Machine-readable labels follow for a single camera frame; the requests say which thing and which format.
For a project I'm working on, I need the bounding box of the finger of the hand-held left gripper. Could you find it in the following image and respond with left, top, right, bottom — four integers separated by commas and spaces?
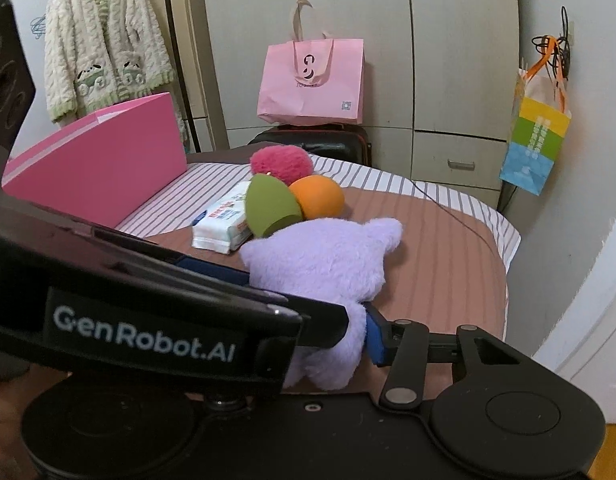
88, 227, 289, 307
288, 300, 350, 351

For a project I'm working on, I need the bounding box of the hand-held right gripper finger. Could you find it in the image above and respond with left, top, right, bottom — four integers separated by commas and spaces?
364, 304, 536, 411

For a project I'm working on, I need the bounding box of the purple plush toy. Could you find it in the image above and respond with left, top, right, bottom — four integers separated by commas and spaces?
238, 216, 404, 391

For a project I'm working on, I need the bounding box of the pink shoe box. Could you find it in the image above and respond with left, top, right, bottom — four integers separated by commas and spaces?
2, 92, 189, 228

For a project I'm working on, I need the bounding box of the white wet wipes pack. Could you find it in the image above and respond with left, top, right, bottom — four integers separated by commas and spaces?
191, 180, 254, 254

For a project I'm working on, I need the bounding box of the green egg-shaped sponge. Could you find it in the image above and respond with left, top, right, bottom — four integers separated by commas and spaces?
244, 174, 304, 239

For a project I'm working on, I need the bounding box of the red fluffy ball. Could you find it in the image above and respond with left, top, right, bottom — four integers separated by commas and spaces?
249, 145, 314, 186

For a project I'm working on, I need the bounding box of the orange egg-shaped sponge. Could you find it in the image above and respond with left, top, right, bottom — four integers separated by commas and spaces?
289, 175, 345, 221

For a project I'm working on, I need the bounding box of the striped bed sheet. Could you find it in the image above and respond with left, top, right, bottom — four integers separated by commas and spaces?
118, 152, 521, 276

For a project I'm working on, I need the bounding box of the black suitcase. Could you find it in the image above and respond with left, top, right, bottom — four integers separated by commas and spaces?
248, 122, 373, 168

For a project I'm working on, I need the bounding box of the pink paper bag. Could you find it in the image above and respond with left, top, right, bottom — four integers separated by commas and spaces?
257, 0, 365, 127

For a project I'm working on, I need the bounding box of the beige wardrobe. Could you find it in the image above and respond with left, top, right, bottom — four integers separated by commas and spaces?
160, 0, 229, 153

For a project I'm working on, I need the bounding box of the colourful gift bag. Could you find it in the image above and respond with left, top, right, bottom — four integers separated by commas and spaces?
499, 35, 572, 196

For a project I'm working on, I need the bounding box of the cream knitted cardigan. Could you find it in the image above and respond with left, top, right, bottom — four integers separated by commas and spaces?
43, 0, 176, 123

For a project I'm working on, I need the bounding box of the grey wardrobe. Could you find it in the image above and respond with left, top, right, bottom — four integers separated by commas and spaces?
200, 0, 519, 193

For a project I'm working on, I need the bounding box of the black hanging cord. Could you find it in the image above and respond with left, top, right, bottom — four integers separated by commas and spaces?
530, 6, 576, 83

